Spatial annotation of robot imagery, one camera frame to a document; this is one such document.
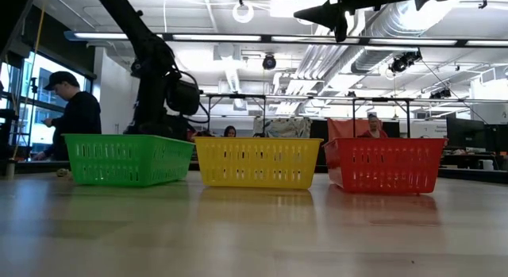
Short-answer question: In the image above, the black ceiling spotlight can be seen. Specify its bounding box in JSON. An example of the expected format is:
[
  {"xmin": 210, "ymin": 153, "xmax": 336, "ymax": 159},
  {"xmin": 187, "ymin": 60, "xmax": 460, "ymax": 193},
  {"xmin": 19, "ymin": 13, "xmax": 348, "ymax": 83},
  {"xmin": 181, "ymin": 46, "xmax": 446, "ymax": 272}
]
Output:
[{"xmin": 387, "ymin": 49, "xmax": 423, "ymax": 75}]

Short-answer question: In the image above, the orange cloth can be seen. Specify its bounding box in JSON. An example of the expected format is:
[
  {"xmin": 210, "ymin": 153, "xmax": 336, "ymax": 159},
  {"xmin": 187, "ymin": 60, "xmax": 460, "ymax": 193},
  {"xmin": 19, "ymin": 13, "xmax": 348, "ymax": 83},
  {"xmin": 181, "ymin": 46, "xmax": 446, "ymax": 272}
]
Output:
[{"xmin": 327, "ymin": 117, "xmax": 372, "ymax": 140}]

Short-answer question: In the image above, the patterned cloth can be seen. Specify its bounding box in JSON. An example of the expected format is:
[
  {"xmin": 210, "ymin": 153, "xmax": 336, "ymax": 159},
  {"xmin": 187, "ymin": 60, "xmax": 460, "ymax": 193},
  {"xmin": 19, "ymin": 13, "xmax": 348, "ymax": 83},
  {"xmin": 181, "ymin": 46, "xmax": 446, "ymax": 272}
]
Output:
[{"xmin": 253, "ymin": 117, "xmax": 314, "ymax": 139}]

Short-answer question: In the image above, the red plastic basket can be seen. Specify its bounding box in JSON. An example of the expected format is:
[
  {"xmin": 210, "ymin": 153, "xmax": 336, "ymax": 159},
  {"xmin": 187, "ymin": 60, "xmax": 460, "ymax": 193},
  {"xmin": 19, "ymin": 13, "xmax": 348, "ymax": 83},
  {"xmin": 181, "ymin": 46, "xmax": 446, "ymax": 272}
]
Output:
[{"xmin": 322, "ymin": 137, "xmax": 449, "ymax": 195}]

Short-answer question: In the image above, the yellow plastic basket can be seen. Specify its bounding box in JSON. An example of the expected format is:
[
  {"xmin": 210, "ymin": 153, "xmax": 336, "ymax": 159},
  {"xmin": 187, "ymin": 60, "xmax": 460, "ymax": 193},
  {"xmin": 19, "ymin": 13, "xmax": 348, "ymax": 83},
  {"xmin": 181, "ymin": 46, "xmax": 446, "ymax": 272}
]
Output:
[{"xmin": 194, "ymin": 136, "xmax": 325, "ymax": 190}]

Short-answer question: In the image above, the black computer monitor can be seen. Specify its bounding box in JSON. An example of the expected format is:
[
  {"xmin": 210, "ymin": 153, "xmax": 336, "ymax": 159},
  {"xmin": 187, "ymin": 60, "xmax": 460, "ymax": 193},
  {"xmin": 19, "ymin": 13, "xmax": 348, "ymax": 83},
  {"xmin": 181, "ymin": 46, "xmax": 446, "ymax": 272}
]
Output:
[{"xmin": 446, "ymin": 117, "xmax": 508, "ymax": 153}]

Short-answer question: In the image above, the green plastic basket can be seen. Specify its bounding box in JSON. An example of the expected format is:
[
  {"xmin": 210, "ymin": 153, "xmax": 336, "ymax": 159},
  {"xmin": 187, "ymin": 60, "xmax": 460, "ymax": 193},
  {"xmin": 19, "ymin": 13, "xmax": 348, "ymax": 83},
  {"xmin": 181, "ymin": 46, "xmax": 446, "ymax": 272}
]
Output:
[{"xmin": 63, "ymin": 133, "xmax": 196, "ymax": 188}]

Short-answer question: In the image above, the black overhead camera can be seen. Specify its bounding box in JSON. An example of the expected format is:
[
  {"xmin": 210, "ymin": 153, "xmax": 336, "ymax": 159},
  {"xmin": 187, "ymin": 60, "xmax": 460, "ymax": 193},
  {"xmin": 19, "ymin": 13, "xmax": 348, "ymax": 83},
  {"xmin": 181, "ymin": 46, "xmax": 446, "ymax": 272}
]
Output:
[{"xmin": 261, "ymin": 53, "xmax": 278, "ymax": 71}]

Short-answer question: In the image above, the white ring fixture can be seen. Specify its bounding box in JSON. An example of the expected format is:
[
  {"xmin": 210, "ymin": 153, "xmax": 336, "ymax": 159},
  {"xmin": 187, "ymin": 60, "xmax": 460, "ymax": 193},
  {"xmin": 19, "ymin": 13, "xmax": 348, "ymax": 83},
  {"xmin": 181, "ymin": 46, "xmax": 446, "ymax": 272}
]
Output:
[{"xmin": 232, "ymin": 2, "xmax": 256, "ymax": 25}]

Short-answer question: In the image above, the black station frame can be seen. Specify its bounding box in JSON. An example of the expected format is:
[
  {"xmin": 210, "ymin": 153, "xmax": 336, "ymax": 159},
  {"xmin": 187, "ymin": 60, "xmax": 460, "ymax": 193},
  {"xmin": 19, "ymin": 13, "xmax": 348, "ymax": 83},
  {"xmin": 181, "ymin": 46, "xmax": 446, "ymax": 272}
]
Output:
[
  {"xmin": 352, "ymin": 96, "xmax": 413, "ymax": 139},
  {"xmin": 206, "ymin": 93, "xmax": 267, "ymax": 138}
]

